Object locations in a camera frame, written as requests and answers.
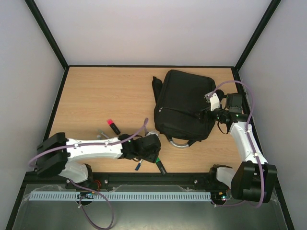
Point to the pink black highlighter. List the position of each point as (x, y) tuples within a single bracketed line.
[(113, 127)]

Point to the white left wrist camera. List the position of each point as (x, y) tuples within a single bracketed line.
[(153, 132)]

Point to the black student backpack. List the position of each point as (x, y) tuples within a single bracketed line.
[(177, 98)]

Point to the blue capped white marker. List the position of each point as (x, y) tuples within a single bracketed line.
[(138, 165)]

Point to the black aluminium frame rail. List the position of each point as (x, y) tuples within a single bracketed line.
[(198, 181)]

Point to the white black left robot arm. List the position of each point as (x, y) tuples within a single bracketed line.
[(62, 156)]

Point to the green black highlighter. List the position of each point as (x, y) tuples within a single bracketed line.
[(161, 167)]

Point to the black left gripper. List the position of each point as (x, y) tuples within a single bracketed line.
[(153, 156)]

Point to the light blue slotted cable duct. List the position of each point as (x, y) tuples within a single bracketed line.
[(122, 196)]

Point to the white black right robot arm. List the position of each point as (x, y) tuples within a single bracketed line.
[(239, 127)]

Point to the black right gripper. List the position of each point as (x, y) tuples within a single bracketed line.
[(204, 113)]

